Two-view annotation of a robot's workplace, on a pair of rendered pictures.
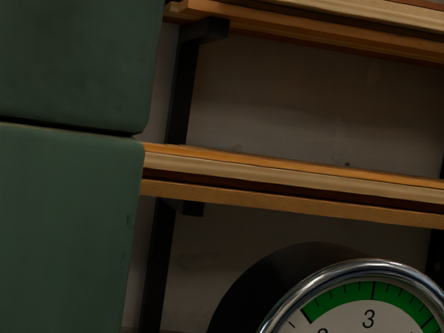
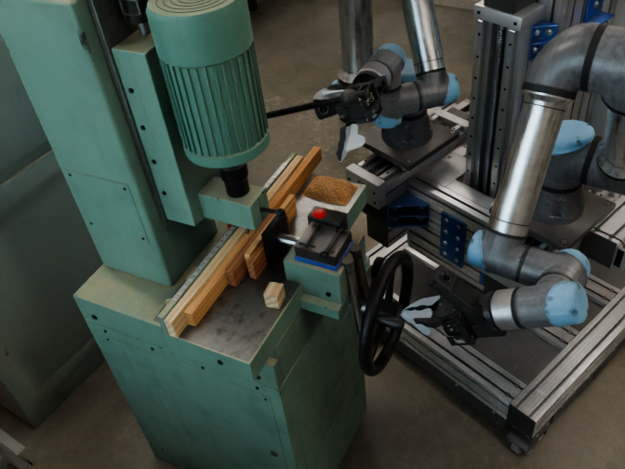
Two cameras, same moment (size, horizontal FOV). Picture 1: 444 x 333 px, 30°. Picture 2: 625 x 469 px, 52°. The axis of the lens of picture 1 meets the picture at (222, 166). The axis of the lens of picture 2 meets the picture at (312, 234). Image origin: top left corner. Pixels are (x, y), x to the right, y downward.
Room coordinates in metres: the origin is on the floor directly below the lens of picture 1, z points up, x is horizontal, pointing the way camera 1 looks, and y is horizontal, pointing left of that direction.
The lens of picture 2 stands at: (-0.68, 0.84, 1.93)
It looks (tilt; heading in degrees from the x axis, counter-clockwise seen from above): 42 degrees down; 323
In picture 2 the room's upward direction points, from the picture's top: 8 degrees counter-clockwise
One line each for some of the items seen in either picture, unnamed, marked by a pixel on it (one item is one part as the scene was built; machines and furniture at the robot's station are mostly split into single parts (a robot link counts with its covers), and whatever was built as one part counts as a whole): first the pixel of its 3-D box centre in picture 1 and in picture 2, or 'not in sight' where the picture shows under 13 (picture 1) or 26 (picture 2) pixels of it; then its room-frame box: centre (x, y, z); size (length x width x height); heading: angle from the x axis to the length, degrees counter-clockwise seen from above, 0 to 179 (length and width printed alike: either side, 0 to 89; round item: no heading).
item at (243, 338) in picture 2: not in sight; (294, 265); (0.21, 0.24, 0.87); 0.61 x 0.30 x 0.06; 112
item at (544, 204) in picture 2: not in sight; (555, 190); (-0.07, -0.38, 0.87); 0.15 x 0.15 x 0.10
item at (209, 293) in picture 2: not in sight; (261, 225); (0.33, 0.23, 0.92); 0.62 x 0.02 x 0.04; 112
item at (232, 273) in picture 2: not in sight; (256, 245); (0.28, 0.28, 0.92); 0.23 x 0.02 x 0.04; 112
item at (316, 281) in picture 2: not in sight; (325, 261); (0.13, 0.21, 0.92); 0.15 x 0.13 x 0.09; 112
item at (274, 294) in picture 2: not in sight; (274, 295); (0.13, 0.35, 0.92); 0.04 x 0.03 x 0.04; 119
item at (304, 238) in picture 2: not in sight; (325, 235); (0.13, 0.20, 0.99); 0.13 x 0.11 x 0.06; 112
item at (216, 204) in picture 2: not in sight; (234, 205); (0.33, 0.29, 1.03); 0.14 x 0.07 x 0.09; 22
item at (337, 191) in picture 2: not in sight; (329, 186); (0.32, 0.02, 0.91); 0.12 x 0.09 x 0.03; 22
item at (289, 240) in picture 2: not in sight; (287, 240); (0.22, 0.24, 0.95); 0.09 x 0.07 x 0.09; 112
